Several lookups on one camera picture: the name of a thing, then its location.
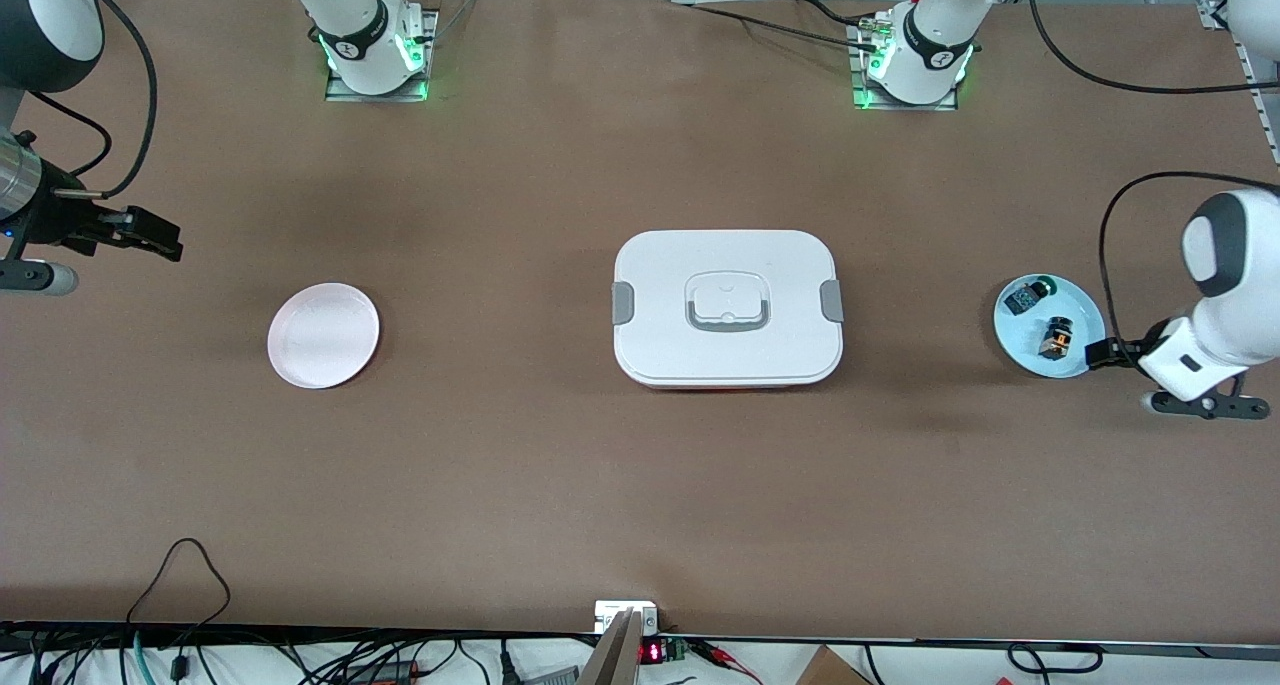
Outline white lidded box grey latches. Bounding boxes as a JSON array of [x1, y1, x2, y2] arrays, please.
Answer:
[[611, 229, 844, 390]]

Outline light blue round plate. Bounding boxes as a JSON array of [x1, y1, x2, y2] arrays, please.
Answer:
[[993, 274, 1107, 379]]

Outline pale pink round plate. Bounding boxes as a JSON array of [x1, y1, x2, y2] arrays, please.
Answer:
[[267, 283, 381, 390]]

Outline brown cardboard piece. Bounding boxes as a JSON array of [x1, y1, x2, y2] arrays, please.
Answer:
[[795, 645, 873, 685]]

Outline red clip leads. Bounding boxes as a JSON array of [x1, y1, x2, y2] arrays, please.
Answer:
[[695, 640, 763, 684]]

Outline green and black push-button switch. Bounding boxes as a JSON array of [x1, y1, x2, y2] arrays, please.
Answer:
[[1004, 278, 1059, 316]]

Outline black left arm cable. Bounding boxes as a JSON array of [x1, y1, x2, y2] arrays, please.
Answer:
[[1098, 172, 1280, 356]]

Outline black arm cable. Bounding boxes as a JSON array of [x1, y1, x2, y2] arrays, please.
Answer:
[[20, 0, 159, 201], [1098, 172, 1280, 356]]

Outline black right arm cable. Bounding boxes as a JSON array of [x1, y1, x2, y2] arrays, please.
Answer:
[[20, 0, 159, 201]]

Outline thick black cable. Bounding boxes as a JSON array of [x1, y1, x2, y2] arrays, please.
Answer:
[[1025, 0, 1280, 96]]

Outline aluminium profile frame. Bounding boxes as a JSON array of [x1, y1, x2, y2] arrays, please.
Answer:
[[1200, 0, 1280, 166]]

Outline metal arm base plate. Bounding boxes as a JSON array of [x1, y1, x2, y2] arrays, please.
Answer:
[[323, 7, 439, 103], [848, 15, 963, 113]]

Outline thin black cable loop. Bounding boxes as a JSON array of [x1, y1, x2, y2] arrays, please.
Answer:
[[125, 537, 233, 656]]

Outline black cable across table edge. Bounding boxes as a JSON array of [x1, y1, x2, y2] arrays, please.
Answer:
[[690, 0, 891, 51]]

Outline white bracket block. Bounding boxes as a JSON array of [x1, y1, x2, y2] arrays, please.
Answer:
[[594, 600, 661, 636]]

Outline grey metal post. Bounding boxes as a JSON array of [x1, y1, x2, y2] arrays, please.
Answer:
[[583, 608, 643, 685]]

